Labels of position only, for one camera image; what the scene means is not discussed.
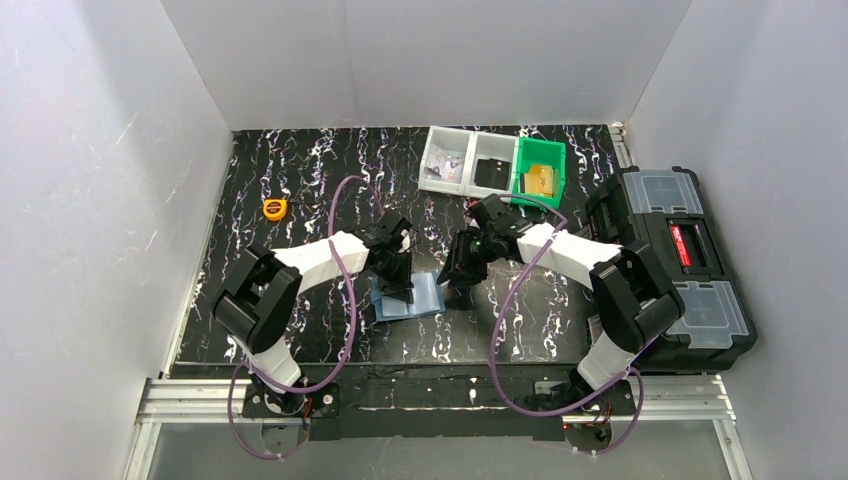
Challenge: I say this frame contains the orange tape measure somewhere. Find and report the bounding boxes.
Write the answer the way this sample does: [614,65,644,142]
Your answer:
[262,198,288,222]

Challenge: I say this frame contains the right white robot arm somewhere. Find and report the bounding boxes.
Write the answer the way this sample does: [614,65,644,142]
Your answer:
[437,194,686,393]

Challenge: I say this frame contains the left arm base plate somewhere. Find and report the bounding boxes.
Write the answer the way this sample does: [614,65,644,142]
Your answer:
[241,382,341,419]

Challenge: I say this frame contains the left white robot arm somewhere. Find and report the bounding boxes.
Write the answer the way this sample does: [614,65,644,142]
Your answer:
[212,210,414,394]

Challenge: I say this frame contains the blue card holder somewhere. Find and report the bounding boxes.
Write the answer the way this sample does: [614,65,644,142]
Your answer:
[370,271,446,322]

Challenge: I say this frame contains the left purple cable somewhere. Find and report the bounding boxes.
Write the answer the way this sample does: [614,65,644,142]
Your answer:
[227,175,386,462]

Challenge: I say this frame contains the small items in grey bin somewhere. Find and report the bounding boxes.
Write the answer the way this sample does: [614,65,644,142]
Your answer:
[426,151,465,184]

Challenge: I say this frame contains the black toolbox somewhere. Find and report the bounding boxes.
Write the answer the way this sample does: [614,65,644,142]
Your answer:
[586,166,758,375]

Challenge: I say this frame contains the black object in bin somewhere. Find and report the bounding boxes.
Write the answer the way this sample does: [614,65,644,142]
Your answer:
[474,158,511,190]

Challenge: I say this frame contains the yellow items in green bin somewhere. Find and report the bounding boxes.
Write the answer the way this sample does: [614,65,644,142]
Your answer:
[519,164,555,198]

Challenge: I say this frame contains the left grey storage bin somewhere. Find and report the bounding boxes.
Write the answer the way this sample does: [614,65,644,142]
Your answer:
[418,126,475,196]

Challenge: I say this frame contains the middle grey storage bin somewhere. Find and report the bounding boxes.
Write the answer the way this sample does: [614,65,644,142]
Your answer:
[465,132,519,198]

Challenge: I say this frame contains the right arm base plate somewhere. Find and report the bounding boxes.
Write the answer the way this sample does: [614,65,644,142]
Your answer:
[529,377,637,452]

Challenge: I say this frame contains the grey storage bin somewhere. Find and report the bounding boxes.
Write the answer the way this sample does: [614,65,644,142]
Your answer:
[465,132,519,198]
[418,126,475,196]

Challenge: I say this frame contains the green storage bin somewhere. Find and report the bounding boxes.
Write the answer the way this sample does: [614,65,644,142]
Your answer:
[512,137,567,210]

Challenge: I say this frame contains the aluminium frame rail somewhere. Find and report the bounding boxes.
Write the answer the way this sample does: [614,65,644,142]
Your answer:
[124,375,752,479]

